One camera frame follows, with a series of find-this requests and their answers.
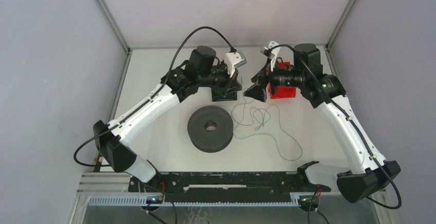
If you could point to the red plastic bin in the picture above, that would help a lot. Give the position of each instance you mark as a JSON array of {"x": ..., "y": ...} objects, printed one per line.
[{"x": 283, "y": 91}]

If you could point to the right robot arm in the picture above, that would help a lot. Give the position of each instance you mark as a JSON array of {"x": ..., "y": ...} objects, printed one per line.
[{"x": 368, "y": 169}]

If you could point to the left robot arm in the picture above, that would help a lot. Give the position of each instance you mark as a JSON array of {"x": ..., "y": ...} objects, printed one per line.
[{"x": 114, "y": 139}]

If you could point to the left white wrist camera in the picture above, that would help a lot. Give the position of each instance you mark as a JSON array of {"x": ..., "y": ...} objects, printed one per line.
[{"x": 234, "y": 60}]

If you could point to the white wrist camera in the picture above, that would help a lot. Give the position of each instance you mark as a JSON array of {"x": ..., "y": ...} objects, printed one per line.
[
  {"x": 271, "y": 50},
  {"x": 234, "y": 60}
]

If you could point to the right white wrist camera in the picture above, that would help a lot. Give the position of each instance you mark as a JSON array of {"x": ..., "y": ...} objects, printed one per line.
[{"x": 271, "y": 50}]

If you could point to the dark grey cable spool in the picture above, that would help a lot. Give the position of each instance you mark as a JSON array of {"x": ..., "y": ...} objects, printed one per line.
[{"x": 210, "y": 129}]

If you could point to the black plastic bin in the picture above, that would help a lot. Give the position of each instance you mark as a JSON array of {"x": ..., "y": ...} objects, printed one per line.
[{"x": 217, "y": 96}]

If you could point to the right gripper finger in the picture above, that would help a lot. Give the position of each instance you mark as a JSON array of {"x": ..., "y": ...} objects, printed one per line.
[
  {"x": 257, "y": 91},
  {"x": 261, "y": 76}
]

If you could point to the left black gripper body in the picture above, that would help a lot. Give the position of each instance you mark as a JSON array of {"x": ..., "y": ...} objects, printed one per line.
[{"x": 220, "y": 78}]

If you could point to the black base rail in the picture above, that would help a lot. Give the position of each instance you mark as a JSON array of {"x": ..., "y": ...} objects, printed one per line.
[{"x": 226, "y": 187}]

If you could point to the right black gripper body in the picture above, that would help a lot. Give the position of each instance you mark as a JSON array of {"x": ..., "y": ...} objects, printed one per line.
[{"x": 269, "y": 61}]

